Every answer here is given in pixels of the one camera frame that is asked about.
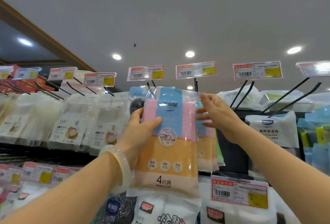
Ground white packet with bowl picture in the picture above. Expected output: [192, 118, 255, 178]
[48, 94, 90, 153]
[89, 92, 130, 157]

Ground clear bag of white goods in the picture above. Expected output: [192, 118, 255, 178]
[259, 90, 330, 113]
[216, 85, 261, 109]

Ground pink blue orange cloth packet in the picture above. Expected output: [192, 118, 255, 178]
[127, 86, 201, 198]

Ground black metal display hooks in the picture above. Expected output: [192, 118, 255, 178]
[0, 76, 323, 118]

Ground row of hanging price tags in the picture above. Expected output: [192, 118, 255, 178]
[0, 60, 330, 87]

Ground white packet with red label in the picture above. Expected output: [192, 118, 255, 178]
[134, 192, 201, 224]
[200, 180, 278, 224]

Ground pale jade bangle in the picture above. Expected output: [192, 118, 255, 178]
[98, 144, 132, 195]

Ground person's left hand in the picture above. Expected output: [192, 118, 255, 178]
[115, 107, 162, 171]

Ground red yellow shelf price label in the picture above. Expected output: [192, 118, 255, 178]
[0, 165, 23, 184]
[21, 162, 54, 184]
[51, 167, 79, 187]
[211, 176, 269, 210]

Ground row of white cloth packets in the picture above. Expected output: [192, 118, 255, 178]
[0, 92, 65, 147]

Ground steel scourer packet round label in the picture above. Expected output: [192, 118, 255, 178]
[91, 192, 138, 224]

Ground brown wooden ceiling trim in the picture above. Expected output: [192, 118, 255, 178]
[0, 0, 97, 73]

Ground person's right forearm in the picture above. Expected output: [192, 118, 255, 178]
[238, 126, 330, 224]

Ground person's left forearm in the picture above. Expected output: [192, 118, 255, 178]
[0, 152, 123, 224]

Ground steel scourer packet blue header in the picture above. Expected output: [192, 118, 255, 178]
[129, 86, 156, 124]

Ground blue yellow sponge packets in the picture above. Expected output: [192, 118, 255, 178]
[296, 106, 330, 176]

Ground pile of small white packets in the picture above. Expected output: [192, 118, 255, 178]
[0, 180, 56, 219]

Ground hanging stack of cloth packets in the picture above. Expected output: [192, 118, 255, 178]
[196, 100, 225, 173]

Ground white cleaning block packet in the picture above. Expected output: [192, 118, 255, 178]
[244, 111, 300, 149]

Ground person's right hand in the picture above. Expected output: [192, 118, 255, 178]
[197, 92, 245, 145]

